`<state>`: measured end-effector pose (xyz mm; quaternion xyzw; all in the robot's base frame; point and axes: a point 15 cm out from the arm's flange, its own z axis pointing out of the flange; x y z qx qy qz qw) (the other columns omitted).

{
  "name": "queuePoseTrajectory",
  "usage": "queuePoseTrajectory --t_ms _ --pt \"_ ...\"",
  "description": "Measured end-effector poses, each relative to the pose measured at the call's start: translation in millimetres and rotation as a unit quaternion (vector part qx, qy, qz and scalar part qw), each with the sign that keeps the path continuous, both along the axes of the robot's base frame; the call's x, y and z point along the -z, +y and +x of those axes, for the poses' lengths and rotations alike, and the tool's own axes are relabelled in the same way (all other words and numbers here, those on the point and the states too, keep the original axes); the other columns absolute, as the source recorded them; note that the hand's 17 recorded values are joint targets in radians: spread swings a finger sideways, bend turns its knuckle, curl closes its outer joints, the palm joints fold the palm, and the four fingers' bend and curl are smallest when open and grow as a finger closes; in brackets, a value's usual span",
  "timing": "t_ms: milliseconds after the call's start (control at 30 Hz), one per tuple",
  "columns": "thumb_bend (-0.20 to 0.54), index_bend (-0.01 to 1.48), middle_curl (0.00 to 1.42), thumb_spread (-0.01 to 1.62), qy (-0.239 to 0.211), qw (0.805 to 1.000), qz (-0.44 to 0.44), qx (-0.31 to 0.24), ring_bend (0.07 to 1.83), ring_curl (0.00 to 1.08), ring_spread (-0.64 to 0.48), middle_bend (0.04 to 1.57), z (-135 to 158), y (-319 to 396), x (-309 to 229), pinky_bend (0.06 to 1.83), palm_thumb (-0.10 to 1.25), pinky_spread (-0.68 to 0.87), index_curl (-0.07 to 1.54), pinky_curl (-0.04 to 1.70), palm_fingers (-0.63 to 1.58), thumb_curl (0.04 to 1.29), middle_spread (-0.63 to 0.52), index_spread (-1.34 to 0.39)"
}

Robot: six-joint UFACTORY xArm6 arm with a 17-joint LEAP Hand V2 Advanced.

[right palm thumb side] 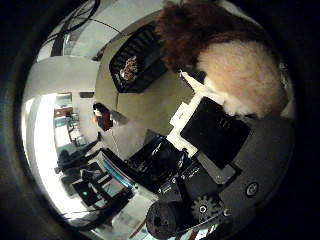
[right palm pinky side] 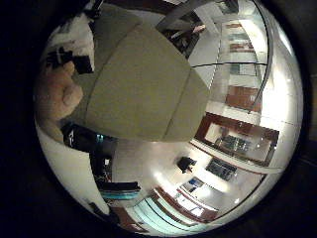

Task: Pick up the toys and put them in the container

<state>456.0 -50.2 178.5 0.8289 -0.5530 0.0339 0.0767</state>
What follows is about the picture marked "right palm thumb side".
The standing person in dark jacket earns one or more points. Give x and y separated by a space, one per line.
75 158

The black equipment with teal edge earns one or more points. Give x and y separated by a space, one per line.
150 163

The leopard print plush toy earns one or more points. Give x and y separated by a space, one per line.
130 68

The cream plush doll brown hair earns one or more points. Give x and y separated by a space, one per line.
240 73

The black monitor with green light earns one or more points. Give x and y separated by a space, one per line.
85 192

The person in dark red top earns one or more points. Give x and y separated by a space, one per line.
104 118

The black plastic basket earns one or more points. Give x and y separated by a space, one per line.
143 50

